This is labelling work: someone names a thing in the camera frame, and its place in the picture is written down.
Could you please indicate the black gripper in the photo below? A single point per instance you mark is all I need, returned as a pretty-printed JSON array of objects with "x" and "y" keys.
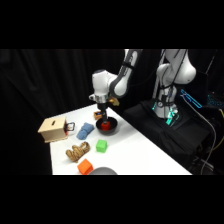
[{"x": 103, "y": 107}]

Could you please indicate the red cube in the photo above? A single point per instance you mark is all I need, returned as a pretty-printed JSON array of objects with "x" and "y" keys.
[{"x": 106, "y": 126}]

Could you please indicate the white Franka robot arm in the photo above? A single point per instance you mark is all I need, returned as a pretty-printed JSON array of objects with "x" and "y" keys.
[{"x": 116, "y": 80}]

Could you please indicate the black bowl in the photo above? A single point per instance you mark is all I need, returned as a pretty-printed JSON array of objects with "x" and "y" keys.
[{"x": 111, "y": 130}]

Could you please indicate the green cube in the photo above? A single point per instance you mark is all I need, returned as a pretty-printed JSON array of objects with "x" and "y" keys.
[{"x": 101, "y": 146}]

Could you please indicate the orange cube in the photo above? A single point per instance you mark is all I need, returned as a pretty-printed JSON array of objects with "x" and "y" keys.
[{"x": 85, "y": 166}]

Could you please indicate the small orange and blue object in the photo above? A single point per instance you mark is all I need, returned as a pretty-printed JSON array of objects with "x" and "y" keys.
[{"x": 97, "y": 115}]

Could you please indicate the blue plush cloth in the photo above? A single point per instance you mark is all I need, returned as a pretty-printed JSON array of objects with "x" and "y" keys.
[{"x": 85, "y": 131}]

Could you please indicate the brown pretzel-shaped toy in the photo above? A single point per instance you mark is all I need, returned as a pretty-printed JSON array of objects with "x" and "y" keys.
[{"x": 77, "y": 152}]

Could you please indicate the grey round object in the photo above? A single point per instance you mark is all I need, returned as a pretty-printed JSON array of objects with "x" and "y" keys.
[{"x": 103, "y": 171}]

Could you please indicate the wooden box with slot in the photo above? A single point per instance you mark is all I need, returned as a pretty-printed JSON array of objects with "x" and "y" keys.
[{"x": 51, "y": 130}]

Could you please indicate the green light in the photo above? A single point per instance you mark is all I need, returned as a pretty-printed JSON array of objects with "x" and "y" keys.
[{"x": 170, "y": 117}]

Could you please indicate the black curtain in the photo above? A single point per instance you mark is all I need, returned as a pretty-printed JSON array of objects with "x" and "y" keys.
[{"x": 33, "y": 86}]

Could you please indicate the blue-lit device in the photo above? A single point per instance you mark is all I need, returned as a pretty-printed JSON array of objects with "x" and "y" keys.
[{"x": 191, "y": 98}]

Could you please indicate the cyan-lit device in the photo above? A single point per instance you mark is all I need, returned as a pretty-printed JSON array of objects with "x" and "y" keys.
[{"x": 216, "y": 101}]

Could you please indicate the white and grey wrist camera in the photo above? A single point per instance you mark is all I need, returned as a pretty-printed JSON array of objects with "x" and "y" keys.
[{"x": 91, "y": 97}]

